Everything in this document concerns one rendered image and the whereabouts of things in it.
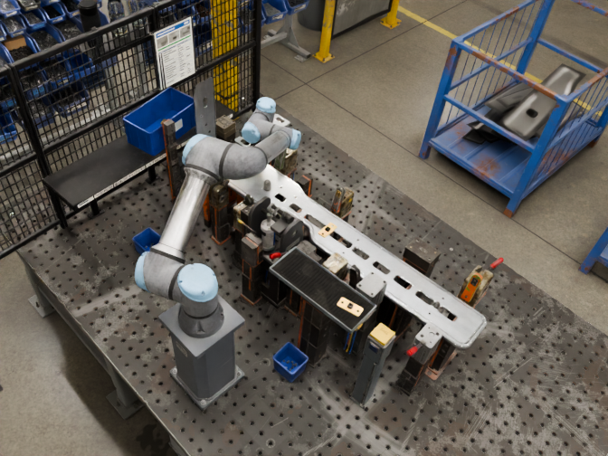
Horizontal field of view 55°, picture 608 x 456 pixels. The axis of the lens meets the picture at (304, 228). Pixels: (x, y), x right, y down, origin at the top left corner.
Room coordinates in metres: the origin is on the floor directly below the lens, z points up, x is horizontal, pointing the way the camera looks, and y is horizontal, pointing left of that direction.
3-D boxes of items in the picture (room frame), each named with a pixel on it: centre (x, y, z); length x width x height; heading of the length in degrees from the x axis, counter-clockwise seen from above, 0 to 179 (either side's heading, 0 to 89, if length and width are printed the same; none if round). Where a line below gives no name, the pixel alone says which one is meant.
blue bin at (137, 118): (2.06, 0.68, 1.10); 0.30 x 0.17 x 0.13; 151
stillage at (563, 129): (3.49, -1.46, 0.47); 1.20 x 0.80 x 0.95; 138
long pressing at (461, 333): (1.59, -0.12, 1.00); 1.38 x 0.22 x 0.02; 54
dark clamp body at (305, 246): (1.42, -0.01, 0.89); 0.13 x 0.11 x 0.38; 144
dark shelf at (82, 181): (1.97, 0.75, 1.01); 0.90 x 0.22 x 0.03; 144
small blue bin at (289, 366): (1.12, 0.00, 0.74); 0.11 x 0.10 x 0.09; 54
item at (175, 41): (2.28, 0.66, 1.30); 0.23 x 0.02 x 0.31; 144
